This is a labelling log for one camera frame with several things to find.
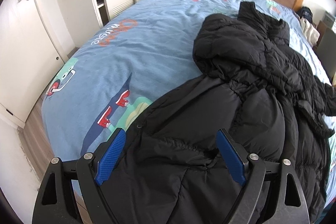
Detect white door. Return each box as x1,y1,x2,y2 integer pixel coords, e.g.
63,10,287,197
0,0,79,125

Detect grey chair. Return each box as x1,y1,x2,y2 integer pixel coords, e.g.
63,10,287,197
314,11,336,80

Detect beige cloth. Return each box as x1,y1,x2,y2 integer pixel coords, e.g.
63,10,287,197
300,17,321,46

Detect black puffer jacket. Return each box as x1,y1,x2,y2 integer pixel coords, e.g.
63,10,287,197
101,1,336,224

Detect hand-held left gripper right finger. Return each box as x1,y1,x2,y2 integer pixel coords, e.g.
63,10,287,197
216,128,310,224

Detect dark cap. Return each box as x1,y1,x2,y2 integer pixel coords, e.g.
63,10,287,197
299,6,314,23

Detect blue printed bed cover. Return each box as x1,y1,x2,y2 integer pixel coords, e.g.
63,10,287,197
41,0,336,203

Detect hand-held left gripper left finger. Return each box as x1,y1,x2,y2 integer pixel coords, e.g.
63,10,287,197
31,128,126,224

